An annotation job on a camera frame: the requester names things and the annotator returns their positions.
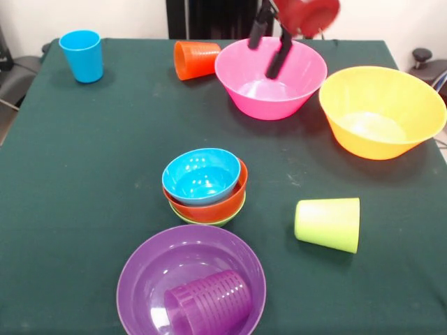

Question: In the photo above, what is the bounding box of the lime green plastic cup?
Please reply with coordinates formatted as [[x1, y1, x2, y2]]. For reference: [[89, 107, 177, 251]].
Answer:
[[293, 197, 361, 254]]

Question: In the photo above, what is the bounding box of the pink plastic bowl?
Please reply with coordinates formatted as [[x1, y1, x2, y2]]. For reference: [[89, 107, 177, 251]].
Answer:
[[214, 36, 328, 121]]

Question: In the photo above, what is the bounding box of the grey chair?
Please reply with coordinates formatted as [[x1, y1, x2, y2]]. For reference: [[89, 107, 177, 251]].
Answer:
[[0, 26, 46, 112]]

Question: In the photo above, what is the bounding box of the green plastic bowl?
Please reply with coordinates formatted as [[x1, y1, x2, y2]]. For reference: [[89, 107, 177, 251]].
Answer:
[[169, 195, 247, 228]]

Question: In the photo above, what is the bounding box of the purple plastic cup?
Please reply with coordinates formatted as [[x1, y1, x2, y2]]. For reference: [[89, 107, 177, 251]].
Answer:
[[163, 269, 253, 335]]

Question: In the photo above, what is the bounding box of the black chair armrest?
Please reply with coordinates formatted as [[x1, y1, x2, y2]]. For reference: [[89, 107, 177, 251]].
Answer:
[[410, 47, 447, 95]]

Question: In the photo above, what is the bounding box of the blue plastic bowl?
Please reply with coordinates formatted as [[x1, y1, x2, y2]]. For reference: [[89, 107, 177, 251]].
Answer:
[[161, 147, 242, 207]]

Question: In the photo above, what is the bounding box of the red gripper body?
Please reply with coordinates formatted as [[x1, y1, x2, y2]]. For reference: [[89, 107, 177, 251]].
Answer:
[[274, 0, 342, 38]]

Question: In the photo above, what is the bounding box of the blue plastic cup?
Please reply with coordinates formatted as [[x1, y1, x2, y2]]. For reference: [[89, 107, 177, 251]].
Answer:
[[58, 29, 104, 84]]

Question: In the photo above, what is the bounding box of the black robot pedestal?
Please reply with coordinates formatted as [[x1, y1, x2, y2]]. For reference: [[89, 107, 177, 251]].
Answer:
[[166, 0, 277, 40]]

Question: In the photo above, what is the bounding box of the dark green tablecloth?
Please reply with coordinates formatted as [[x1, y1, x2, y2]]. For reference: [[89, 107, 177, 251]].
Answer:
[[0, 37, 447, 335]]

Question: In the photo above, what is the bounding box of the yellow plastic bowl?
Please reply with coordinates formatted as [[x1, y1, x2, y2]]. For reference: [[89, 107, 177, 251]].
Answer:
[[318, 66, 447, 161]]

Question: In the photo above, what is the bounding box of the orange plastic bowl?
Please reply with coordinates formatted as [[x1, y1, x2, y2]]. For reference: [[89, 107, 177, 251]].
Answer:
[[162, 158, 249, 223]]

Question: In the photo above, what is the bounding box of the orange plastic cup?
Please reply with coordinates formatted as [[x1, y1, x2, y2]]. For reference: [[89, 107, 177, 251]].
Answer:
[[173, 40, 223, 81]]

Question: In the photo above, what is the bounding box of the purple plastic bowl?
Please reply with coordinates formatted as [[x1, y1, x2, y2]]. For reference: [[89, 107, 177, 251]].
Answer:
[[116, 224, 268, 335]]

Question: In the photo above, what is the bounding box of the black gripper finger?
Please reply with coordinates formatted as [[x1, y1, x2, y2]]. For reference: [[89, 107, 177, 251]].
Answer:
[[248, 0, 275, 50], [265, 29, 294, 80]]

